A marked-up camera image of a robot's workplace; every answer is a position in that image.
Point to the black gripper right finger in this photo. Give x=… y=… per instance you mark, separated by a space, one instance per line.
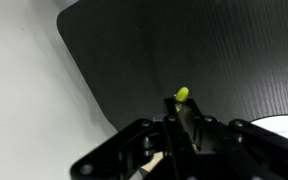
x=252 y=152

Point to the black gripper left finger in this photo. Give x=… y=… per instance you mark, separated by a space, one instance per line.
x=179 y=144

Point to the yellow pen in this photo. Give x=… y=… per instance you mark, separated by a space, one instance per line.
x=180 y=97

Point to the small white plate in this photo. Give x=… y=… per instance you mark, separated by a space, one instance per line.
x=277 y=124

